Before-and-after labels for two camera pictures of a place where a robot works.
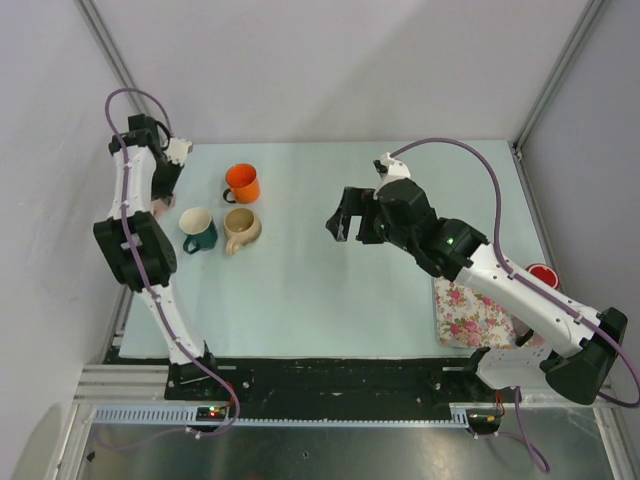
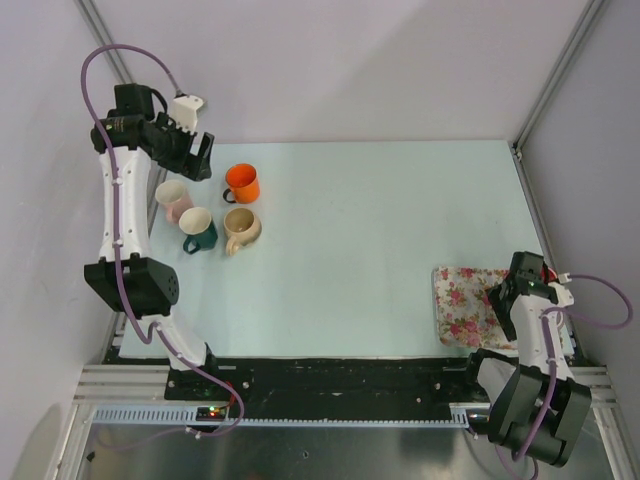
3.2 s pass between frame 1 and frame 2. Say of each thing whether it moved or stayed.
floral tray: stayed
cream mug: stayed
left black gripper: moved
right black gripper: moved
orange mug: stayed
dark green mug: stayed
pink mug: moved
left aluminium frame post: stayed
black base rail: stayed
